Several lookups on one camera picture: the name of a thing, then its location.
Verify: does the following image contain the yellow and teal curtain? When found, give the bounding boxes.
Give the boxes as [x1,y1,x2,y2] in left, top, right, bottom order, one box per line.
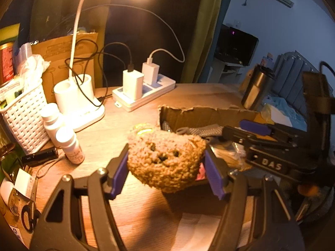
[180,0,231,83]

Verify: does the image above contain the brown plush bear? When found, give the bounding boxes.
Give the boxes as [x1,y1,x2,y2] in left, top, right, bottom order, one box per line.
[127,124,206,193]

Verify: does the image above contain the black flashlight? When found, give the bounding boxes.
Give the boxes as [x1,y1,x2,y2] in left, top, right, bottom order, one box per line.
[21,147,58,167]

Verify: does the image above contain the pink plush toy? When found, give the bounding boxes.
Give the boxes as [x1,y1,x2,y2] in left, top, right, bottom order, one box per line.
[196,163,206,181]

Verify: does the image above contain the black scissors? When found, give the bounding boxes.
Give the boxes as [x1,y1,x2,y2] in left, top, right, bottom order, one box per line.
[21,201,41,233]

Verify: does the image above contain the white cloth wipe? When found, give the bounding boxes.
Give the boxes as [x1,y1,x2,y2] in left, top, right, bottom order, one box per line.
[170,212,252,251]

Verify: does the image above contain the steel travel mug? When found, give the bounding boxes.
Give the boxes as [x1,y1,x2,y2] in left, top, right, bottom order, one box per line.
[241,64,275,110]

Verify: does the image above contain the blue patterned blanket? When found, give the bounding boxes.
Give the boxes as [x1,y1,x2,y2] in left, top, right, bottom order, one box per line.
[262,95,307,132]

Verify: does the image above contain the white woven basket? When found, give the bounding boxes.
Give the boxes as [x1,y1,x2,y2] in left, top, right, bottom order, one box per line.
[1,79,49,154]

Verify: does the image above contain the grey knitted sock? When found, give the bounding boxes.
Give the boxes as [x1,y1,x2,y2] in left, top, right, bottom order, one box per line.
[161,121,224,138]

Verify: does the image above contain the white power strip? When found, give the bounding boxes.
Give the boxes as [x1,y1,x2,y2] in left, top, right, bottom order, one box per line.
[112,74,176,112]

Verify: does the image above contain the grey padded headboard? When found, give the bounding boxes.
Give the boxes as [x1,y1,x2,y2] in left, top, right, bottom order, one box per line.
[271,50,318,118]

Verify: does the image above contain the yellow tissue box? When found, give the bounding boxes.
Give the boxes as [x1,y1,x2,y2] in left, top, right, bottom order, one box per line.
[261,104,292,127]

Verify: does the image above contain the black computer monitor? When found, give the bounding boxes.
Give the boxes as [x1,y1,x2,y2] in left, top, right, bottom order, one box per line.
[214,24,259,66]

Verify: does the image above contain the brown cardboard box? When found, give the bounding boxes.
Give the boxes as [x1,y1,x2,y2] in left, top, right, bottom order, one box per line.
[158,105,266,132]

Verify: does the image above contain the white computer desk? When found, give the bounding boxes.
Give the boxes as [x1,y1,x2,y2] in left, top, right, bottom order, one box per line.
[207,58,246,84]

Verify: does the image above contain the white charger with black cable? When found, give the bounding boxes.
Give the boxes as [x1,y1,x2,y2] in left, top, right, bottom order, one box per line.
[65,38,146,108]

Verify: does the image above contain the bag of cotton swabs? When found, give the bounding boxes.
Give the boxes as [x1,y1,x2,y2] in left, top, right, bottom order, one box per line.
[210,142,251,171]

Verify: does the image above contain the white pill bottle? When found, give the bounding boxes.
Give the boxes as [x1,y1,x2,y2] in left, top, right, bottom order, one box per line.
[40,102,65,148]
[55,126,85,165]

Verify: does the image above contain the white desk lamp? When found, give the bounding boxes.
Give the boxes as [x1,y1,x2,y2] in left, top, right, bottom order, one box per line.
[54,0,105,132]

